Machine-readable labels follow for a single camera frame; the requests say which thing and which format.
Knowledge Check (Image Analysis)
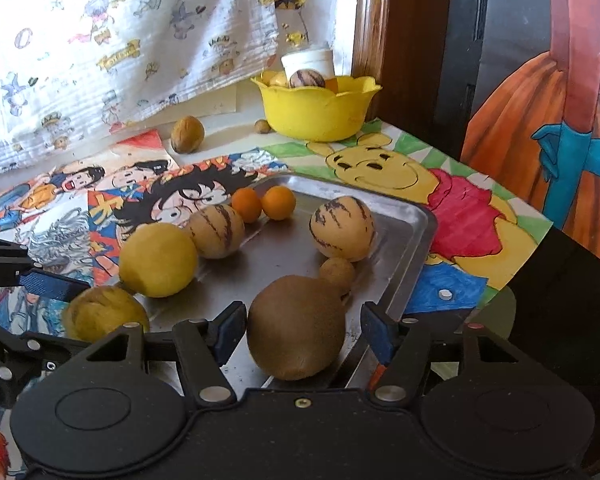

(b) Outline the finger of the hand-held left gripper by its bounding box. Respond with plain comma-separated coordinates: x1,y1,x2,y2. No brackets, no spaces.
0,234,92,304
0,316,88,406

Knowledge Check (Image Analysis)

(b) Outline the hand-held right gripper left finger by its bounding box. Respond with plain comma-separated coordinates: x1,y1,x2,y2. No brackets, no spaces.
82,301,247,407

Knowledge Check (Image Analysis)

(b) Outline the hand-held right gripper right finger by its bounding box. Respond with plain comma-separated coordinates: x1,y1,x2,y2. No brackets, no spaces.
361,301,518,407

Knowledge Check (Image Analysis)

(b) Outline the yellow-green passion fruit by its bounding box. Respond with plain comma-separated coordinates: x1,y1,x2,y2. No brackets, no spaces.
62,285,151,344

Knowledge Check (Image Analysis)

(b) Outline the brown kiwi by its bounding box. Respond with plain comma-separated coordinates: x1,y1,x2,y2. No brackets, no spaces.
246,275,347,381

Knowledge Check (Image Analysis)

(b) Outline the small brown longan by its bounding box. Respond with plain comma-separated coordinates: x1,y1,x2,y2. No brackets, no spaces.
319,257,356,297

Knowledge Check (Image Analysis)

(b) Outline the metal tray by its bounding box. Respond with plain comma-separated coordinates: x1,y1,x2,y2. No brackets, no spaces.
107,172,438,391

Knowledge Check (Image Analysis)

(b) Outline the striped pepino melon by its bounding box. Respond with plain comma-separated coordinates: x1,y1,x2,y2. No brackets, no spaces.
288,68,327,90
309,196,376,262
184,203,246,260

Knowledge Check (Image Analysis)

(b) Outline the yellow lemon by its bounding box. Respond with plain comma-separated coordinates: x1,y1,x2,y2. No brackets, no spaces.
118,222,199,299

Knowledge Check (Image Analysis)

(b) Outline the small orange kumquat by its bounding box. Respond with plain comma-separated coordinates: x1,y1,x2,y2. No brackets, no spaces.
231,187,263,224
261,185,297,221

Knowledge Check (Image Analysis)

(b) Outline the cartoon boys poster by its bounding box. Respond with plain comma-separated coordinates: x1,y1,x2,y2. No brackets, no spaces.
0,129,181,233

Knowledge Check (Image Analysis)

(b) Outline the spiky-haired anime poster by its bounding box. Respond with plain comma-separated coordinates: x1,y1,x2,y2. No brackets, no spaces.
0,152,288,480

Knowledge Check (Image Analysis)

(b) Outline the yellow bear poster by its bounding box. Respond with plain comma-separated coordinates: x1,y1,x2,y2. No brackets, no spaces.
260,117,554,331

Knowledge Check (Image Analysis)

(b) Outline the brownish passion fruit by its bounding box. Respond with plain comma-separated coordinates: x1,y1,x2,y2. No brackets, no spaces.
170,115,206,154

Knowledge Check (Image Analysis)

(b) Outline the white cartoon printed cloth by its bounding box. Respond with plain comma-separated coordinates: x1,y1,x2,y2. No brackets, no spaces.
0,0,339,179

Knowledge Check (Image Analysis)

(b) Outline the yellow plastic bowl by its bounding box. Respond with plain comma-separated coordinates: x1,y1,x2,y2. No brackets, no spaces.
250,72,383,142

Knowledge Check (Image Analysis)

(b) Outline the orange dress painting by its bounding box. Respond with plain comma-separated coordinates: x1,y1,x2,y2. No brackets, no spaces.
460,0,600,234

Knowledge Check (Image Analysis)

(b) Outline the white jar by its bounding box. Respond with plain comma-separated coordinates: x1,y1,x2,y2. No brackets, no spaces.
281,44,335,79

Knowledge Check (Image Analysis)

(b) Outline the wooden frame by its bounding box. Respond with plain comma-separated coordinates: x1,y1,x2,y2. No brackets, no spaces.
351,0,453,161

